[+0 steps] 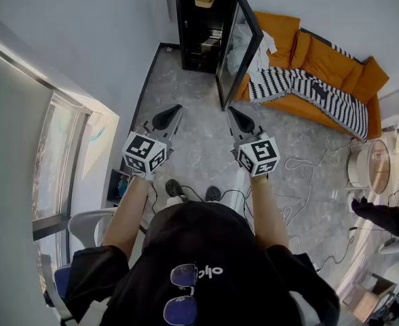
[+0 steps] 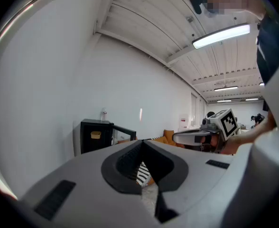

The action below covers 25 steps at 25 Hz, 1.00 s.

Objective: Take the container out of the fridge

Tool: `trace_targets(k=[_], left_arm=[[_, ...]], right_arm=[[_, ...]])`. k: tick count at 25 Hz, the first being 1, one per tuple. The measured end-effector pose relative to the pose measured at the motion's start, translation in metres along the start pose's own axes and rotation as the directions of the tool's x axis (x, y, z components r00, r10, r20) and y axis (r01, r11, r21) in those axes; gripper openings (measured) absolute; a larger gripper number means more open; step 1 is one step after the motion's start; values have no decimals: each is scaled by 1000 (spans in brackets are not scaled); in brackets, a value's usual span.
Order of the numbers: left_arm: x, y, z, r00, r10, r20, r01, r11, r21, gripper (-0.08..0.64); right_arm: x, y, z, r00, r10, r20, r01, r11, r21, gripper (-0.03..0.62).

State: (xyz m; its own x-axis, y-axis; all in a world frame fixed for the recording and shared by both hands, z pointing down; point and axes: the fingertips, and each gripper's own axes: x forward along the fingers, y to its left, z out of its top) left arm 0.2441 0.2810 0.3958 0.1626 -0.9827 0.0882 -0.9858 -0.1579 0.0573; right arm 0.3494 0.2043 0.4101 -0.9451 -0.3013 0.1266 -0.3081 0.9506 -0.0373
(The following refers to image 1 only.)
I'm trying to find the round white side table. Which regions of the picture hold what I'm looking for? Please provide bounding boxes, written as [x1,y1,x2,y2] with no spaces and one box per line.
[347,139,392,195]

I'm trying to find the light grey trousers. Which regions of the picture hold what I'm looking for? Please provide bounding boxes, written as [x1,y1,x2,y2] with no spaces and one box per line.
[165,196,189,207]

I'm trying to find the black t-shirt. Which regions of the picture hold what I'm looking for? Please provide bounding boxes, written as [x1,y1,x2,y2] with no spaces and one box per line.
[63,200,341,326]

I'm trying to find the white plastic chair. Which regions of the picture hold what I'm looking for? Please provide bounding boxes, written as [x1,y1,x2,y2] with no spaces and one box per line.
[66,207,119,251]

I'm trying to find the black white striped blanket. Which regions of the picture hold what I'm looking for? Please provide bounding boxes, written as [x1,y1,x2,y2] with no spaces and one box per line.
[248,44,370,141]

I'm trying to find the white floor cable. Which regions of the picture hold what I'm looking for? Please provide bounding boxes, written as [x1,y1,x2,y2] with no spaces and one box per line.
[280,137,353,247]

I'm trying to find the black clog shoe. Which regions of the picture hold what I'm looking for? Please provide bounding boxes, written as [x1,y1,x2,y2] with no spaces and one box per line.
[205,185,221,203]
[164,178,187,200]

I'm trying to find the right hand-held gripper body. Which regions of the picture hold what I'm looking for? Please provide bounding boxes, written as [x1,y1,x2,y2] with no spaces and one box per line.
[230,126,282,180]

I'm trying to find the black cabinet with glass door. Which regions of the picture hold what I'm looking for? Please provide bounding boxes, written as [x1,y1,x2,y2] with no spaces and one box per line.
[174,0,265,111]

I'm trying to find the person's left forearm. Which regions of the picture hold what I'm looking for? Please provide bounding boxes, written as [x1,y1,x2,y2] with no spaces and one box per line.
[101,175,153,261]

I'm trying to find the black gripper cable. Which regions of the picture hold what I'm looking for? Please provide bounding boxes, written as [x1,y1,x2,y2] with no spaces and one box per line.
[150,181,160,215]
[219,187,254,232]

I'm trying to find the person's right forearm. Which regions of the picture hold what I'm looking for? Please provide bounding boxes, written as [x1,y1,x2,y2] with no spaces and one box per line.
[248,175,291,251]

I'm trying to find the white crumpled clothes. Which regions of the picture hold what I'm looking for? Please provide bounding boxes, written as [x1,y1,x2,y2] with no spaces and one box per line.
[226,22,278,81]

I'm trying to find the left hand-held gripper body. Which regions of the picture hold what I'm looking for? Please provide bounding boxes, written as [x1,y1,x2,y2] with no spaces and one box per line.
[121,120,175,182]

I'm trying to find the orange sofa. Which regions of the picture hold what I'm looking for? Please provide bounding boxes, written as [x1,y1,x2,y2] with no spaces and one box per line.
[231,11,390,142]

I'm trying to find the black floor cable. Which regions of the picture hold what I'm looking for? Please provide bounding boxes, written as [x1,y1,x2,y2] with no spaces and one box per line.
[313,228,360,273]

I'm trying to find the dark tinted glasses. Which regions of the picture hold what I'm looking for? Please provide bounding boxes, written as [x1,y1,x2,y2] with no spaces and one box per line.
[163,263,200,326]

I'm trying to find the small black shelf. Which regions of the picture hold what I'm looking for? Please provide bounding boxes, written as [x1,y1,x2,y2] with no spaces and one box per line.
[107,168,132,207]

